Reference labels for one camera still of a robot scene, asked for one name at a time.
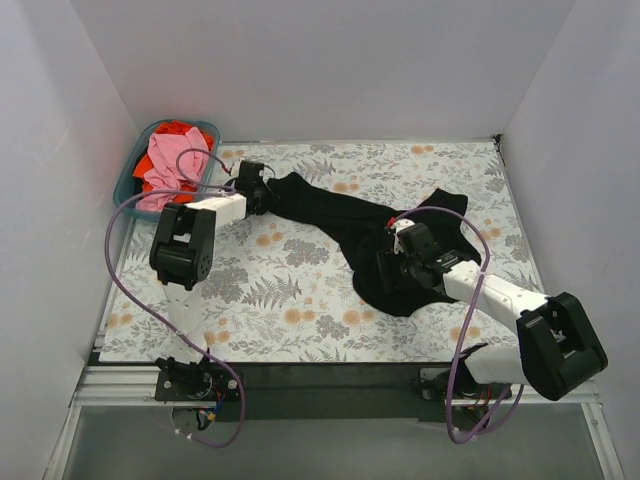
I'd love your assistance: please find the black t shirt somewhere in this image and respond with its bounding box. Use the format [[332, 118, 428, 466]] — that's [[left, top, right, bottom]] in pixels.
[[267, 172, 481, 317]]

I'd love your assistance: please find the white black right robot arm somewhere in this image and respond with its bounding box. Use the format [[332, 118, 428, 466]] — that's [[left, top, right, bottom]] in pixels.
[[378, 219, 608, 401]]

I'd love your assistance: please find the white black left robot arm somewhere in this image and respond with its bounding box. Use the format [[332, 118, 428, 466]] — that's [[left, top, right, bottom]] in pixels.
[[149, 160, 275, 402]]

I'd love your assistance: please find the orange t shirt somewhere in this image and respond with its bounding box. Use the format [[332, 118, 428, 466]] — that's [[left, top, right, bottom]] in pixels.
[[133, 120, 216, 191]]

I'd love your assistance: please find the floral patterned table mat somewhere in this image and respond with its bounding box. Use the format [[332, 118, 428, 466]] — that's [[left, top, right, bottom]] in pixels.
[[98, 141, 546, 363]]

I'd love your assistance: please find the pink t shirt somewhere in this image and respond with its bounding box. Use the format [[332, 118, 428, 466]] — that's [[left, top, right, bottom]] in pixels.
[[133, 120, 214, 212]]

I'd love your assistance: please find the teal plastic laundry basket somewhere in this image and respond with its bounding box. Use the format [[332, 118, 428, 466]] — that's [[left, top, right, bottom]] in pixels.
[[112, 118, 222, 224]]

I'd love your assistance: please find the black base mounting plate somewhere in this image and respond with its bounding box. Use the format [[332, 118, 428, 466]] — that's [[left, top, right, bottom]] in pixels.
[[154, 357, 516, 424]]

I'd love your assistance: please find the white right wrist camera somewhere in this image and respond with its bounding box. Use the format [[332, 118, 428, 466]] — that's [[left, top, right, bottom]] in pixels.
[[386, 217, 415, 254]]

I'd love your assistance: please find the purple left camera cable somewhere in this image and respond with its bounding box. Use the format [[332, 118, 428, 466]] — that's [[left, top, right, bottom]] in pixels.
[[103, 148, 247, 448]]

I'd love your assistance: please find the purple camera cable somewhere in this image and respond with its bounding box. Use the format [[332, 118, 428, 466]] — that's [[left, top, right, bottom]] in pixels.
[[103, 148, 247, 448], [389, 205, 525, 445]]

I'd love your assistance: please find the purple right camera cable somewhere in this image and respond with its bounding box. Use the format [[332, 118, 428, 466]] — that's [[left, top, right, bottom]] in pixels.
[[389, 205, 525, 445]]

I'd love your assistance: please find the aluminium frame rail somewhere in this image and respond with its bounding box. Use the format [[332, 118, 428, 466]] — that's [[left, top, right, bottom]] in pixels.
[[47, 329, 626, 480]]

